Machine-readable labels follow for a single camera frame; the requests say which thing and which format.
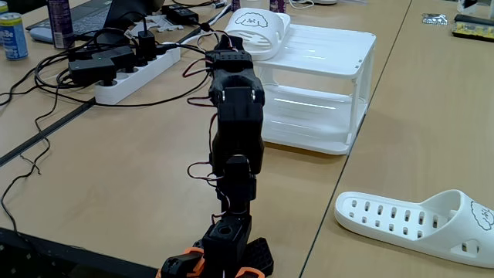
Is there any blue drink can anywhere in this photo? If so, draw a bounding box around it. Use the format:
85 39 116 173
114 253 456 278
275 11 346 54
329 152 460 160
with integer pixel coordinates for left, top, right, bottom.
0 12 29 62

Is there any clear plastic box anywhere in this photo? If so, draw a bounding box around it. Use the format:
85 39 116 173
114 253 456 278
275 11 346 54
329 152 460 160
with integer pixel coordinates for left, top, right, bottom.
456 0 494 20

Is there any silver foil wrapper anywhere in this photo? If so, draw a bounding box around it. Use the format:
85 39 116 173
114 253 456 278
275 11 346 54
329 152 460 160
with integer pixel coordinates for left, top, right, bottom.
421 12 449 26

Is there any thin black cable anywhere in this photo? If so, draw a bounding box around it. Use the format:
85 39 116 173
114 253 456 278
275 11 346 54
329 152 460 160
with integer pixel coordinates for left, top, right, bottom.
0 85 59 236

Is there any white power strip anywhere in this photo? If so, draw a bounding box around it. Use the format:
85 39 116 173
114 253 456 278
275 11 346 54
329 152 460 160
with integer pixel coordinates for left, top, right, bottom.
93 41 182 106

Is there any black cable with ferrite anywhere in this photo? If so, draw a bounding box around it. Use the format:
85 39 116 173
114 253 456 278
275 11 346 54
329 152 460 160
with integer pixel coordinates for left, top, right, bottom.
154 0 223 57

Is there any black flat case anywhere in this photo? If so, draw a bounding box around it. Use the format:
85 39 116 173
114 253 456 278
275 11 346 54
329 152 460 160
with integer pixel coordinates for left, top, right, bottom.
453 13 494 29

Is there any white two-tier shoe rack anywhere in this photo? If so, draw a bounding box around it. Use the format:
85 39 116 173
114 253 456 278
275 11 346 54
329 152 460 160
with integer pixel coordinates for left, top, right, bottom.
217 21 377 156

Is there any light blue mouse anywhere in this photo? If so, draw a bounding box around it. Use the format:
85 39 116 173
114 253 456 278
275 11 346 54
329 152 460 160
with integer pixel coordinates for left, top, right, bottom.
29 25 56 44

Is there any thin white cable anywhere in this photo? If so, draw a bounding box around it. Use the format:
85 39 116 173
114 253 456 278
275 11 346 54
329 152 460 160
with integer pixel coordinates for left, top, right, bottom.
287 0 316 10

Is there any black adapter with green light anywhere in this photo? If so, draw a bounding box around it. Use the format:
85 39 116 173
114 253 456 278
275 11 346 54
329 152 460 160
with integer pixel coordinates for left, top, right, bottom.
91 46 137 73

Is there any dark laptop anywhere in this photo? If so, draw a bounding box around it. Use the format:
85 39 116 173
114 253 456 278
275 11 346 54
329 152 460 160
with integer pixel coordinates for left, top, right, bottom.
25 0 165 44

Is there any short thin wire piece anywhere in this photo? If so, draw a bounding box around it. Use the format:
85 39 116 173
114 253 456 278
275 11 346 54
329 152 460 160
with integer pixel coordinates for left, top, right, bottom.
19 154 42 175

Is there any black power adapter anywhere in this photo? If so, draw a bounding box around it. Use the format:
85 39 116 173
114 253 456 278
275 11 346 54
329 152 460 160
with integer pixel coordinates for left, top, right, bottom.
68 57 118 87

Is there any white slipper with dog drawing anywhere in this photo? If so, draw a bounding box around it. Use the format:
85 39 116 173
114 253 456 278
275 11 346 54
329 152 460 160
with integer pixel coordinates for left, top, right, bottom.
224 11 292 63
333 188 494 270

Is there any white printed bracket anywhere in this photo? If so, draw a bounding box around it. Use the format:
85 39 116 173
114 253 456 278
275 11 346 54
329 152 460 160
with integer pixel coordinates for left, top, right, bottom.
148 14 185 34

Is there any black plug-in charger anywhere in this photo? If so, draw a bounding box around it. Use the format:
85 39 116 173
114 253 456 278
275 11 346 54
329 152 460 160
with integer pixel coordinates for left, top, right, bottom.
137 29 158 62

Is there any yellow circuit board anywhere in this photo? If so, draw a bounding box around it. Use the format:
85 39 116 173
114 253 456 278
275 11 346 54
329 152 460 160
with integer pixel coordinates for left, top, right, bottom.
451 22 494 42

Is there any long black looping cable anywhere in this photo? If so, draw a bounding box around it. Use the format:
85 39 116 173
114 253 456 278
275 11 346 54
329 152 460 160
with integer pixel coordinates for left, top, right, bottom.
94 53 215 108

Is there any tall purple can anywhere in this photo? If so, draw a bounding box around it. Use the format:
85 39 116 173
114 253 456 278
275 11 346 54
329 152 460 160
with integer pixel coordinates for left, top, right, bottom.
46 0 76 50

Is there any black power brick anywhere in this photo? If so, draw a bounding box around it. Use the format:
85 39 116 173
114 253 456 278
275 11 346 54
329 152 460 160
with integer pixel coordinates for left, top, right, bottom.
161 3 200 26

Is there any white power strip cable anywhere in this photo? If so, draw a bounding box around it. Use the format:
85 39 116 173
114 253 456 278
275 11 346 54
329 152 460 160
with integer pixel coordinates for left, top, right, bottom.
179 2 232 43

